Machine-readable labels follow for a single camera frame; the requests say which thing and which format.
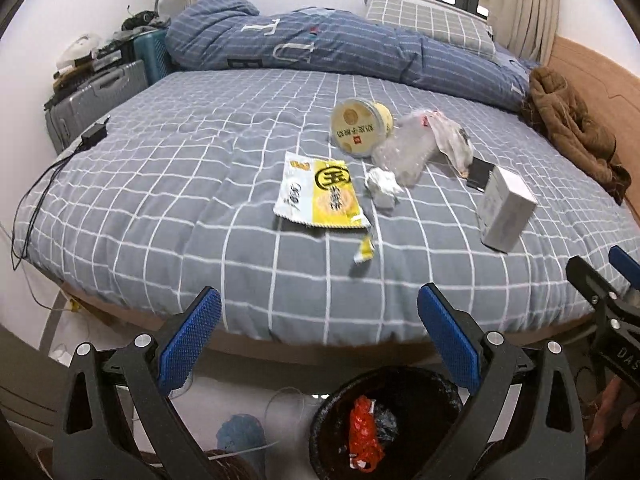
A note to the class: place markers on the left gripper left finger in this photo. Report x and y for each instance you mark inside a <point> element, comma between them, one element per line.
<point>94,440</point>

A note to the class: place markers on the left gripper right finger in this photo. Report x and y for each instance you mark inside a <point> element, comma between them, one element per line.
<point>522,417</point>

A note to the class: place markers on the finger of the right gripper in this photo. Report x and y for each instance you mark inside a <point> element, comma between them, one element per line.
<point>627,266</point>
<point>590,284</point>

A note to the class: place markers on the white cardboard box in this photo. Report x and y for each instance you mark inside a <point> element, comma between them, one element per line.
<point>504,210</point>

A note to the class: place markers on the red plastic bag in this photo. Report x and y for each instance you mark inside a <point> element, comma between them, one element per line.
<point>365,452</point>

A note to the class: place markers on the small torn wrapper piece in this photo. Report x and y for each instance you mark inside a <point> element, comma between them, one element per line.
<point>365,251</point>

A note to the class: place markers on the white tissue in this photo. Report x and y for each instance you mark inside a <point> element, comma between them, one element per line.
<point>383,188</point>

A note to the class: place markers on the yellow white snack wrapper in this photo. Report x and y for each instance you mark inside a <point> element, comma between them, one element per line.
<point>318,193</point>

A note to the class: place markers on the black lined trash bin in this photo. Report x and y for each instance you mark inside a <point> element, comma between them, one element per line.
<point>412,409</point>

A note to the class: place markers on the person's right hand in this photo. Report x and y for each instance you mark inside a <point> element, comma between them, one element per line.
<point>618,404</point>

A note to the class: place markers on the blue sock foot left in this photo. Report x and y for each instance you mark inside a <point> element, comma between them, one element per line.
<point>242,435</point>

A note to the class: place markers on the black foil pouch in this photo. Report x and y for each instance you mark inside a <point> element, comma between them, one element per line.
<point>479,174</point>

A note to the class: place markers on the brown fleece garment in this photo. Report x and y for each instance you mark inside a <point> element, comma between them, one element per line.
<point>556,110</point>

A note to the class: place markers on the wooden headboard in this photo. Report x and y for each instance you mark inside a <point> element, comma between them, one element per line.
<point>613,97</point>

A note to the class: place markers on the clear plastic bag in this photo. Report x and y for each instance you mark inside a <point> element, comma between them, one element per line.
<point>452,141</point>

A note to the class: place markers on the beige curtain right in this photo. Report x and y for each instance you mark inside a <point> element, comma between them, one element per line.
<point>527,28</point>

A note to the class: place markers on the grey checked pillow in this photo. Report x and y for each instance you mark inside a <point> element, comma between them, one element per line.
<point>437,22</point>

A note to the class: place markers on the yellow round food tub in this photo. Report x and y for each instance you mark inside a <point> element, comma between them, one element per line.
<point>358,126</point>

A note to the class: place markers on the grey checked bed sheet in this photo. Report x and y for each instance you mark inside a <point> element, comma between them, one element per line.
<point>231,180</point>

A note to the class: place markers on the black power adapter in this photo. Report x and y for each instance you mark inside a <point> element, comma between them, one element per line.
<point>93,135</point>

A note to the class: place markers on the grey hard suitcase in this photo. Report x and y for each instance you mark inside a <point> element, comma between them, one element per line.
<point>66,119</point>

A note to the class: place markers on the dark clutter pile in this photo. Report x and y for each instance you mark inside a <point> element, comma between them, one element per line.
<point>113,51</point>

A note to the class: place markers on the white cap on clutter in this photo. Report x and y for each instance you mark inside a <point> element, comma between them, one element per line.
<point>79,51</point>

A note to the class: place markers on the teal hard suitcase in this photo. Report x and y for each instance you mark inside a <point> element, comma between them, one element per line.
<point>150,48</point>

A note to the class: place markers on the blue striped duvet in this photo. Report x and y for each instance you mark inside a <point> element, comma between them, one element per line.
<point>224,34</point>

